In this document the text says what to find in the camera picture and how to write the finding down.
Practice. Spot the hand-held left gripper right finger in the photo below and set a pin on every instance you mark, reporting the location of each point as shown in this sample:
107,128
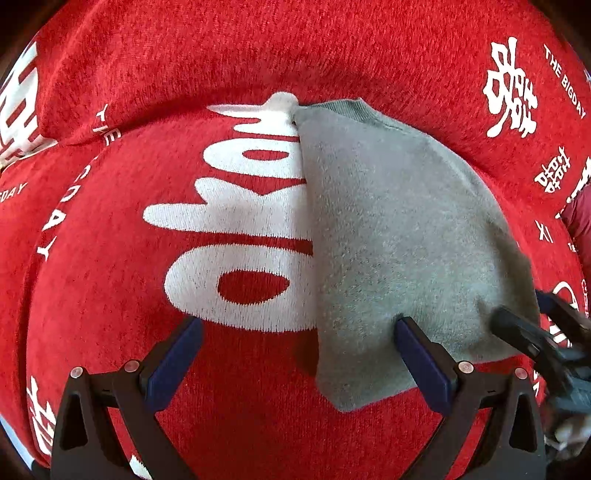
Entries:
422,364

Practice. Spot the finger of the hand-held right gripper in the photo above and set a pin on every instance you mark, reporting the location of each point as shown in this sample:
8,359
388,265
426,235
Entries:
521,330
561,309

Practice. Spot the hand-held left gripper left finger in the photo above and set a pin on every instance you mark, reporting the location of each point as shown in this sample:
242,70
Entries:
178,355

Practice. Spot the grey knit sweater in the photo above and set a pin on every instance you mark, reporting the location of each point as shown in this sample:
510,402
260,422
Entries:
392,230

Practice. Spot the person's right hand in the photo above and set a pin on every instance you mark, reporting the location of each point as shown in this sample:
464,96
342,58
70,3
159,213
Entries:
565,434

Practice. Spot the dark red cloth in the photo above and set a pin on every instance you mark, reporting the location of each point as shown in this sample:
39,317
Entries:
579,217

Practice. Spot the red printed blanket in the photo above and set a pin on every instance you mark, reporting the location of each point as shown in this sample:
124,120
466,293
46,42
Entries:
184,69

